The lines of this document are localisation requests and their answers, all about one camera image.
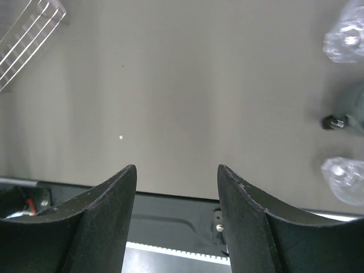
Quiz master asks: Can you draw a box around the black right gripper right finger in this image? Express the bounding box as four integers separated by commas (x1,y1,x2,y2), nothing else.
217,165,363,272

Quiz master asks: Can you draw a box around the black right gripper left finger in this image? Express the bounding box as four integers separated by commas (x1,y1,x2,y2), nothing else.
1,164,137,272

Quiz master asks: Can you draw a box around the small clear plastic cup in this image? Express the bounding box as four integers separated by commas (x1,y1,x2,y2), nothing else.
321,157,363,206

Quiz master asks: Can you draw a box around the grey mug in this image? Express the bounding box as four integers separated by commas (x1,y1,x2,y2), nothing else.
321,83,363,135

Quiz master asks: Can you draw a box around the large clear plastic cup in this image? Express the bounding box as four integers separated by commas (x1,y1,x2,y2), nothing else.
322,1,363,63

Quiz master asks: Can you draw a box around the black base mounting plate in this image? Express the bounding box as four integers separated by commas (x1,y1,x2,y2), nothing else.
0,177,364,257

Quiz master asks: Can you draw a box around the wire dish rack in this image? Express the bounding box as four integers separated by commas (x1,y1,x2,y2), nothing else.
1,1,67,90

